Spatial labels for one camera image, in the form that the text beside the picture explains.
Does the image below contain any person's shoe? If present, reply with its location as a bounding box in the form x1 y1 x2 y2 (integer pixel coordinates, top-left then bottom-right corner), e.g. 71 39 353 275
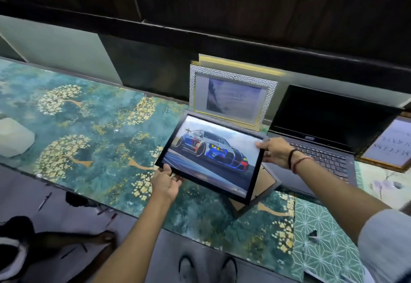
220 255 238 283
178 255 197 283

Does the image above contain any person's left forearm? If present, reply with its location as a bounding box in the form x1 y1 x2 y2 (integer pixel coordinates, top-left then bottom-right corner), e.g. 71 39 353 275
91 194 175 283

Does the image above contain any person's left shoe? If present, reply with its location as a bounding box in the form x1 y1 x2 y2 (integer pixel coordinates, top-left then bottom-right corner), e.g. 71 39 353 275
178 255 197 283

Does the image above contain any white stone block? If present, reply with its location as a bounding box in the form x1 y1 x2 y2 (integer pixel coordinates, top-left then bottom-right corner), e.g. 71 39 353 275
0 117 35 158

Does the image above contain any silver textured picture frame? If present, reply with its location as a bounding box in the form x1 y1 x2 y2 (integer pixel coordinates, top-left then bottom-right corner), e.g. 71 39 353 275
189 64 278 132

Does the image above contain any black wrist band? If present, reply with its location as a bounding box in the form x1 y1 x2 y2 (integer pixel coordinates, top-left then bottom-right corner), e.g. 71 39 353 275
288 149 301 170

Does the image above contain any black framed car picture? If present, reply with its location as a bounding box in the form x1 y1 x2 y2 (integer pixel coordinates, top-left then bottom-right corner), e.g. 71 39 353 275
155 111 270 206

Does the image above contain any gold picture frame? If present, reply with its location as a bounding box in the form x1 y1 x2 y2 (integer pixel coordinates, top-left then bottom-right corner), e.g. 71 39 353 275
192 54 286 78

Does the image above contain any white shirt sleeve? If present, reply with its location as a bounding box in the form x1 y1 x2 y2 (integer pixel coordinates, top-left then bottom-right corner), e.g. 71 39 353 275
357 209 411 283

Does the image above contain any red thread bracelet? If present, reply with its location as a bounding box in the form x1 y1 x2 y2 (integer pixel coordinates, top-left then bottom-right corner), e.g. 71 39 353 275
292 156 317 174

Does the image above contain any gold framed calligraphy picture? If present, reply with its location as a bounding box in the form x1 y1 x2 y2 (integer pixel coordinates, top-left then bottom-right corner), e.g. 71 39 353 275
355 116 411 173

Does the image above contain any black pen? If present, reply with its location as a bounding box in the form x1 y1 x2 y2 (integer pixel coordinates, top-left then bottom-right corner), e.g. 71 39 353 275
38 192 53 212

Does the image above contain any dark grey laptop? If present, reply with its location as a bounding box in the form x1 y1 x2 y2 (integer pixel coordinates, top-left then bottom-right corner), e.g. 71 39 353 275
262 84 404 197

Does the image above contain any person's right forearm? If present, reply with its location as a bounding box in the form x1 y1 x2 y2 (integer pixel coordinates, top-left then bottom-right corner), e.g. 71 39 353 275
290 151 391 245

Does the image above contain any green geometric pattern sheet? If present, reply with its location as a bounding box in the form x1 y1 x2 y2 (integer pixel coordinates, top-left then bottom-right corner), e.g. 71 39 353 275
290 196 365 283

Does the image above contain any person's right shoe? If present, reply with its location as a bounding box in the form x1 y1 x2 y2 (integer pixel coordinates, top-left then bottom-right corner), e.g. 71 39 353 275
220 255 238 283

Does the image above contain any teal tree pattern sheet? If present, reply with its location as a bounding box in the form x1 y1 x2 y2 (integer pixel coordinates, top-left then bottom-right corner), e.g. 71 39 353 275
0 58 296 281

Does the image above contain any person's left hand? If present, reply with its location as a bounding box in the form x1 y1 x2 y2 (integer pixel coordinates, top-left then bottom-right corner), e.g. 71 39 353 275
150 163 183 205

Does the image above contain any pale floral pattern sheet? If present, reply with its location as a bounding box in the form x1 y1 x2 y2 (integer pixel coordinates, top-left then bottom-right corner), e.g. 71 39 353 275
355 161 411 211

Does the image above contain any person's right hand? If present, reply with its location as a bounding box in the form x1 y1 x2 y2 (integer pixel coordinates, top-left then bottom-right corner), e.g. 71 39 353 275
255 137 295 169

